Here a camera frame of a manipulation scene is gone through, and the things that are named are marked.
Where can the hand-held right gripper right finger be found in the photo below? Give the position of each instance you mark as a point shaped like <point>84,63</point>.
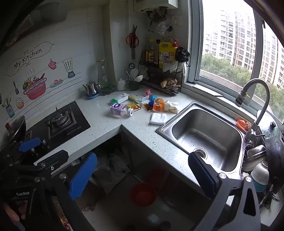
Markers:
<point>200,174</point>

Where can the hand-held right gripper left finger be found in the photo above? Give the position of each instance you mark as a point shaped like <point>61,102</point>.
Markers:
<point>83,175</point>

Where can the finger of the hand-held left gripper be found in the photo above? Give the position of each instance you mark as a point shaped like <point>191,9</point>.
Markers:
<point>53,158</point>
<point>30,144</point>

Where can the red plastic bin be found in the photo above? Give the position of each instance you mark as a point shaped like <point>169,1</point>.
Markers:
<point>143,194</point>

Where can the person's left hand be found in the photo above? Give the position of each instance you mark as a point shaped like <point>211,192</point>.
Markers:
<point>12,213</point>

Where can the black wok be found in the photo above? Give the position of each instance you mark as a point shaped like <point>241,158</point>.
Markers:
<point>13,131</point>

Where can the white woven sack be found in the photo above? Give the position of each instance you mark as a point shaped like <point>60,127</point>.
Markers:
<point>117,171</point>

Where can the stainless steel sink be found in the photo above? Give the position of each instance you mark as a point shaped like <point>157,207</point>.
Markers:
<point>206,131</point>

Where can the gas stove burner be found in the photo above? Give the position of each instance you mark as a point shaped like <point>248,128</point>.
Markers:
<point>75,120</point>

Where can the steel bowl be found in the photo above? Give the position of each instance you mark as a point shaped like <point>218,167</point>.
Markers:
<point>255,155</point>

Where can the white and teal bowl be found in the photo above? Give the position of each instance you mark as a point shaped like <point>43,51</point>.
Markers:
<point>259,175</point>

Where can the orange mesh scrubber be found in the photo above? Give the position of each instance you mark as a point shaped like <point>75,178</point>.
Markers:
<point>243,124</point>

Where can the white folded cloth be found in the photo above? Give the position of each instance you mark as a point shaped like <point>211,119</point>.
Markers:
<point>158,118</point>

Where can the steel dish rack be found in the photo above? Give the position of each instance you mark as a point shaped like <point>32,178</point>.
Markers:
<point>269,197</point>

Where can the white crumpled cloth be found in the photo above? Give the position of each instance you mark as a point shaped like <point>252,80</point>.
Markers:
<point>172,107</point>

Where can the blue oval tray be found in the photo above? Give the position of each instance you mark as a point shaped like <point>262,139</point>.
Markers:
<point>92,96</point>

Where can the purple drink bottle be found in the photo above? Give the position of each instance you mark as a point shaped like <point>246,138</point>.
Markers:
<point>119,110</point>

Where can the black frying pan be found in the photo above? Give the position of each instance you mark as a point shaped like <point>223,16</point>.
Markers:
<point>275,160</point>

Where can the steel teapot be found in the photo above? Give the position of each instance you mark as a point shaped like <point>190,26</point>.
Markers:
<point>91,87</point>

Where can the orange plastic packet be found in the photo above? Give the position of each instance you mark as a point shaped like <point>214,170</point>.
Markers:
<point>159,104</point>

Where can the glass pot lid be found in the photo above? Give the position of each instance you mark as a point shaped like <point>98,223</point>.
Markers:
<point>271,131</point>

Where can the white and green medicine box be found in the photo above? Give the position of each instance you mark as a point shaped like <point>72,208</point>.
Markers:
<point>119,98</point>

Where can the brown clear wrapper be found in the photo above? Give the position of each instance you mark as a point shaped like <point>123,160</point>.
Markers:
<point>147,107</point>

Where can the yellow snack packet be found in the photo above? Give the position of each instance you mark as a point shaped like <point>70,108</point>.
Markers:
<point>134,106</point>

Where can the steel wool scrubber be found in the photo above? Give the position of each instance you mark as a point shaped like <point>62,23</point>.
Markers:
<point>108,91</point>

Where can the blue plastic wrapper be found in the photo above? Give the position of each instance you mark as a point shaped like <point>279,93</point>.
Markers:
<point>153,97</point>

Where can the ginger root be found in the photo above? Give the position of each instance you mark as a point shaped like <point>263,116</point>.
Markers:
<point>167,82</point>

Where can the clear glass pitcher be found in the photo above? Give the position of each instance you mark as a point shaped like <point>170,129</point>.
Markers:
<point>102,74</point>

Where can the white lidded sugar jar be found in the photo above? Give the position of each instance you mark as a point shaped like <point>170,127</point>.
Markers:
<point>121,85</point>

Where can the pink plastic wrapper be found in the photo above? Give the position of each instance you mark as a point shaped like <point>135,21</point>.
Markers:
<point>148,92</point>

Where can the steel gooseneck faucet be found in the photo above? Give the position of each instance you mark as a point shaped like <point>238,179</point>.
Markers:
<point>265,97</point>

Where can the green trees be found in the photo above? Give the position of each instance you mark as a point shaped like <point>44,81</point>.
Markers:
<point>221,66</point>

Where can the white crumpled plastic bag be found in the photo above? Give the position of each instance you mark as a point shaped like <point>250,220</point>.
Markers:
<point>172,66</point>

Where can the white plastic spoon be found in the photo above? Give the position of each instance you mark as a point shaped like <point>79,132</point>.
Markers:
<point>139,77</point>

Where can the white rice paddle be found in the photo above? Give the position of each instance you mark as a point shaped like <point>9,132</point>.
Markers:
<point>134,72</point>

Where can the bundle of chopsticks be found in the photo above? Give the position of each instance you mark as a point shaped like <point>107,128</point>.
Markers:
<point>144,71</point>

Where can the steel ladle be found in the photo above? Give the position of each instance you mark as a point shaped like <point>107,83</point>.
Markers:
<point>131,65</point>

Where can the black plastic bag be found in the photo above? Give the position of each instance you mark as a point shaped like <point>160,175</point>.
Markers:
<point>183,54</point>

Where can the yellow OMO detergent bag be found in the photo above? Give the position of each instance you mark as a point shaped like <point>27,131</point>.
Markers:
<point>167,55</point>

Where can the yellow label oil bottle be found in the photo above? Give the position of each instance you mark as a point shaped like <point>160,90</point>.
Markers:
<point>151,54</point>

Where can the black cap sauce bottle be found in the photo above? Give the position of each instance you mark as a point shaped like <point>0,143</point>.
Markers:
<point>157,51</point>

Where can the grey range hood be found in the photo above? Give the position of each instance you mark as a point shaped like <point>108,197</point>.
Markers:
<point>44,13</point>

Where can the red pump bottle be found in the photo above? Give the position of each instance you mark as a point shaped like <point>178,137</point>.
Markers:
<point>175,43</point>

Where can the dark sauce bottle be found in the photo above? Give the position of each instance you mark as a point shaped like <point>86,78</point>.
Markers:
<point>146,52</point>

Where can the apartment buildings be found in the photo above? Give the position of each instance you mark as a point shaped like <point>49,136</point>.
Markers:
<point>233,33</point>

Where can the clear plastic bag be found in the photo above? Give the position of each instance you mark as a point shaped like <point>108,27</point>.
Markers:
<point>163,28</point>

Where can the water heater pipes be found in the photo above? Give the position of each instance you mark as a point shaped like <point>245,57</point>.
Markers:
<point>156,14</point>

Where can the white water heater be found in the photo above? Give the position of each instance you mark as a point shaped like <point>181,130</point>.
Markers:
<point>155,4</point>

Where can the kitchen cartoon wall sticker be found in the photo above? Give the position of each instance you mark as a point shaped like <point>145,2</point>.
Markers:
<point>33,57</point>

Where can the window frame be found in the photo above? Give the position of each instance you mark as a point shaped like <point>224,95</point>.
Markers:
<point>196,44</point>

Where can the white wall socket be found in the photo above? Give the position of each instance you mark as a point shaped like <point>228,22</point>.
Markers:
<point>176,20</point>

